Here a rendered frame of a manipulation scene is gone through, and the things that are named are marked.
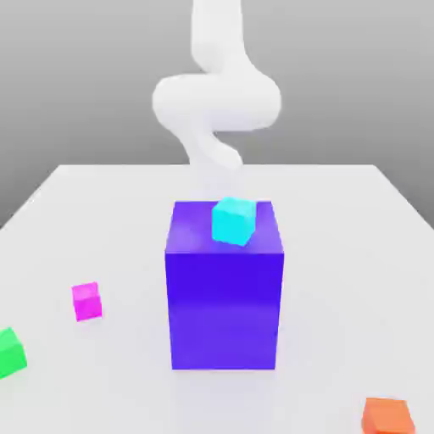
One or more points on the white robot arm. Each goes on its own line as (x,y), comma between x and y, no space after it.
(217,101)

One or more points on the small orange cube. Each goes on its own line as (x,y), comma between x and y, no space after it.
(386,417)

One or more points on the large purple box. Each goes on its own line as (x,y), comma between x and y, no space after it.
(223,305)

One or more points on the small magenta cube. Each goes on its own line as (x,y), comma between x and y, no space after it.
(87,303)

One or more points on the small cyan cube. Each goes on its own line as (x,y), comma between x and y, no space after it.
(232,222)

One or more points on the small green cube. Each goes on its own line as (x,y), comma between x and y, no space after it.
(10,354)

